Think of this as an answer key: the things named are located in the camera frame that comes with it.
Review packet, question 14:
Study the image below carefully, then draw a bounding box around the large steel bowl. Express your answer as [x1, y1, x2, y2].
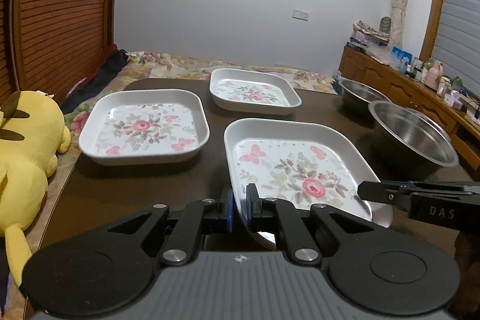
[368, 101, 459, 180]

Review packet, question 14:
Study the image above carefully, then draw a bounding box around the floral white tray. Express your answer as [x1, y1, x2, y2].
[78, 88, 210, 166]
[209, 68, 302, 116]
[224, 118, 394, 227]

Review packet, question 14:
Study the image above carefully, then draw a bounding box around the medium steel bowl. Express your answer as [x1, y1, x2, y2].
[338, 79, 391, 117]

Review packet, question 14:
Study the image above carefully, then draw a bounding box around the pink tissue box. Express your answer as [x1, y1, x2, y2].
[443, 91, 463, 110]

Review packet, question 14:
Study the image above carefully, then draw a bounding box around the pink bottle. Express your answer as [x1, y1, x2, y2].
[425, 61, 443, 90]

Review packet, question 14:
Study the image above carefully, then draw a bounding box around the blue picture card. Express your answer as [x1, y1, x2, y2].
[391, 46, 413, 70]

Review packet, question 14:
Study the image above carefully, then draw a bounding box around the wooden sideboard cabinet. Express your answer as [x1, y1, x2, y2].
[338, 46, 479, 180]

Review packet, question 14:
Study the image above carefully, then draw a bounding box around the floral bed quilt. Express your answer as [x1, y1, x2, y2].
[0, 50, 339, 320]

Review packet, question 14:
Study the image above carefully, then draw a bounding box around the grey window blind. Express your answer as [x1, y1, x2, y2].
[432, 0, 480, 93]

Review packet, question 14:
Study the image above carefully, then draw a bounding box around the stack of folded fabrics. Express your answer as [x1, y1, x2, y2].
[349, 20, 390, 49]

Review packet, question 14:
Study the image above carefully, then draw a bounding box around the black clothing pile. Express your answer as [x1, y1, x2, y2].
[60, 49, 128, 115]

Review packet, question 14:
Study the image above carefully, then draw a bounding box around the brown louvered wardrobe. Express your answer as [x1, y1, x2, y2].
[1, 0, 114, 103]

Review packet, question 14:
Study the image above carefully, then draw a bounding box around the white wall switch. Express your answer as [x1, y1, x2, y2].
[292, 9, 309, 21]

